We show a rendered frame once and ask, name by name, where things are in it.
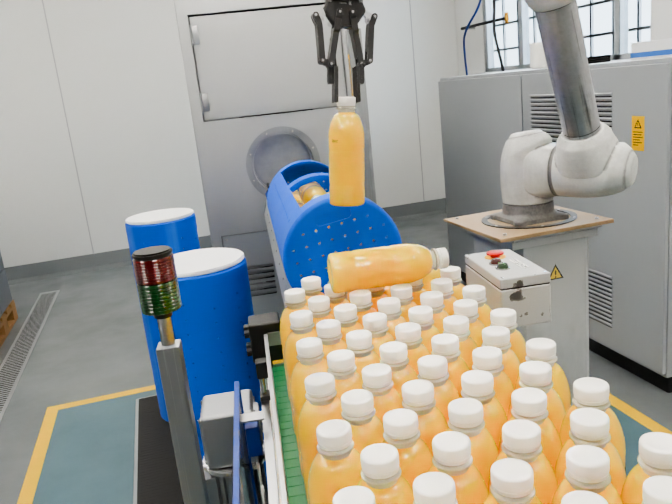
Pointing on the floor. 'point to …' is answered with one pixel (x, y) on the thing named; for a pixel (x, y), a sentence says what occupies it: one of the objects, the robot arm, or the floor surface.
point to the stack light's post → (182, 423)
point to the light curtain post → (363, 121)
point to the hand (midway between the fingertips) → (345, 85)
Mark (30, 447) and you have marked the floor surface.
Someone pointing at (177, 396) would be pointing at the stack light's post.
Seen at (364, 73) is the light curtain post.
